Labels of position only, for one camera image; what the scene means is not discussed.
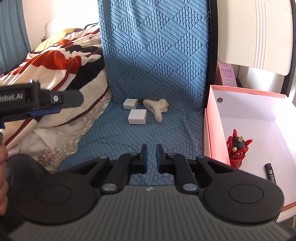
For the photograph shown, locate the pink cardboard box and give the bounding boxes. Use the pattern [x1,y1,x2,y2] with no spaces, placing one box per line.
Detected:
[203,85,295,209]

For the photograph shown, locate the red white black quilt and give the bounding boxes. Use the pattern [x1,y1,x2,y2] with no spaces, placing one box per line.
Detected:
[1,25,109,149]

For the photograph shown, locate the red dragon figurine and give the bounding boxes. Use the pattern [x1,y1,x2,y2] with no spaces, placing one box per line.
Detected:
[226,129,253,169]

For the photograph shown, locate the small white plug charger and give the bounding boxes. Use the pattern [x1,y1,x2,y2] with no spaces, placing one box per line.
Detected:
[123,98,138,110]

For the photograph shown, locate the black marker pen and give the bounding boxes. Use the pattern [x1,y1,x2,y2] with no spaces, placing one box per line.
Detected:
[264,163,276,184]

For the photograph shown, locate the yellow pillow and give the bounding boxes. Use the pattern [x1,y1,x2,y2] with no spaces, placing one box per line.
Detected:
[34,28,83,52]

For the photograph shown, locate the person's left hand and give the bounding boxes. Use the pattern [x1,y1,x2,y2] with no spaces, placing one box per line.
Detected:
[0,133,9,216]

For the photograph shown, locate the lace floral bed sheet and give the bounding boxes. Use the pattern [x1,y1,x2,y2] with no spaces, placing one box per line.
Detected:
[32,87,112,173]

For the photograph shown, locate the small pink carton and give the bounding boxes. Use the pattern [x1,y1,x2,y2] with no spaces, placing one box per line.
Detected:
[216,61,237,87]

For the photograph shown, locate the white plush toy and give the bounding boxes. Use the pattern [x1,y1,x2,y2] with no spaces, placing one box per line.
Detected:
[143,99,169,123]

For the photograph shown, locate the blue curtain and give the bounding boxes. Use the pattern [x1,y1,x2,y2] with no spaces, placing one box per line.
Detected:
[0,0,31,74]

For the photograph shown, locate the large white charger cube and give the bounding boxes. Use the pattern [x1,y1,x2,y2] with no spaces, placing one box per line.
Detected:
[128,109,147,125]

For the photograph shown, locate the black chair frame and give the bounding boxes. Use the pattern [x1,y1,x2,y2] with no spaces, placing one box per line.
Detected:
[204,0,295,108]

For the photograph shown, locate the blue textured sofa cover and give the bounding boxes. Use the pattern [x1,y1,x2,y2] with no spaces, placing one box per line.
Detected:
[58,1,210,185]

